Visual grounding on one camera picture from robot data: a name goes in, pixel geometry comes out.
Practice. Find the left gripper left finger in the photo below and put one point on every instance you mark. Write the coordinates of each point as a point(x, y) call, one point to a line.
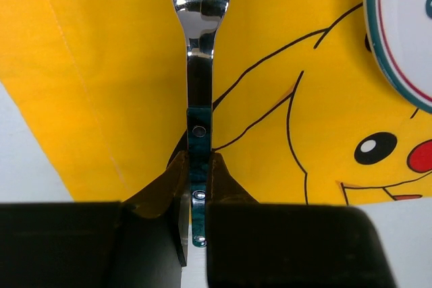
point(141, 242)

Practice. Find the fork with teal handle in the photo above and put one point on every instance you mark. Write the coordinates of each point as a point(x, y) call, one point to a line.
point(200, 21)

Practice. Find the yellow pikachu cloth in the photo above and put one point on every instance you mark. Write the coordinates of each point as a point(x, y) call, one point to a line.
point(93, 103)

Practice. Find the round patterned plate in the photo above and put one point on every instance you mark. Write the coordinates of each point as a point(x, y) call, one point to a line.
point(399, 32)

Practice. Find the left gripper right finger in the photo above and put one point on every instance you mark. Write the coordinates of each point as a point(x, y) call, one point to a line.
point(287, 245)

